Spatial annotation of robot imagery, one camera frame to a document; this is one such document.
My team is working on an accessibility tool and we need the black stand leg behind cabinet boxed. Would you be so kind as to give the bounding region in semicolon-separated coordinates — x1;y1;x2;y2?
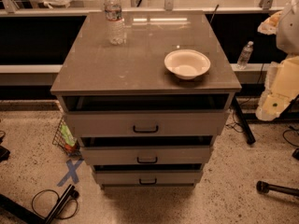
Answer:
232;97;255;145

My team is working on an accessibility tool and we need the white bowl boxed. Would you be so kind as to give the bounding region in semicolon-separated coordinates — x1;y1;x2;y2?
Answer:
164;49;210;80

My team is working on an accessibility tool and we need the black stand leg right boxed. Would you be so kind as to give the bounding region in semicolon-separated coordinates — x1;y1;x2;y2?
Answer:
256;181;299;197

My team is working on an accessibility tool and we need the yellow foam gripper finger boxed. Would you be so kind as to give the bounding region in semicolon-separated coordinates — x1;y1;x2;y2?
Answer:
257;11;281;35
255;56;299;121

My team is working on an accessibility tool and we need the grey drawer cabinet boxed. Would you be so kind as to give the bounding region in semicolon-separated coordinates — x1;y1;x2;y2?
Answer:
50;10;243;189

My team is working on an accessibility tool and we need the grey middle drawer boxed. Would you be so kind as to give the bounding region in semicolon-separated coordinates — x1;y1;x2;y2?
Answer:
81;146;211;165

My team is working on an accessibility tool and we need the grey top drawer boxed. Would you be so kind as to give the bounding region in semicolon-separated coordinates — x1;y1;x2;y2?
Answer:
64;111;228;137

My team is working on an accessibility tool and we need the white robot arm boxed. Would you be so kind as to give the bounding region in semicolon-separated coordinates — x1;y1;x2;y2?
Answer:
255;0;299;121

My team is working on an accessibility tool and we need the wire basket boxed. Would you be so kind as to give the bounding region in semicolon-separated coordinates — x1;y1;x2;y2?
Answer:
52;119;80;157

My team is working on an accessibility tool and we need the grey drawer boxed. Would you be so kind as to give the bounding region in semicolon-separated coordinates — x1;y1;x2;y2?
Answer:
93;171;203;186
64;111;228;137
81;146;211;165

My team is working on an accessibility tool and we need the clear water bottle on ledge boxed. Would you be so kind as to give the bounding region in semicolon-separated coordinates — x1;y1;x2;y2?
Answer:
236;41;253;70

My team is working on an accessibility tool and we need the blue tape cross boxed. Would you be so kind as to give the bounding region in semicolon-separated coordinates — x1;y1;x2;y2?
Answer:
57;159;83;187

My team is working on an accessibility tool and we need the black cable loop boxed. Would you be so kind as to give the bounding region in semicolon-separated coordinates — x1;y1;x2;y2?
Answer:
31;189;80;220

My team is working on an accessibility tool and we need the grey bottom drawer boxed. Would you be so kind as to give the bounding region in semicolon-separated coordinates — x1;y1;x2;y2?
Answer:
93;171;203;186

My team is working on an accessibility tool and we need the black stand leg left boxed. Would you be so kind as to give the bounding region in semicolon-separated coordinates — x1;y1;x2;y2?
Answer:
0;185;79;224

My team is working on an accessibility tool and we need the clear water bottle on cabinet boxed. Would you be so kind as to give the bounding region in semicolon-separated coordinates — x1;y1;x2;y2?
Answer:
104;0;124;45

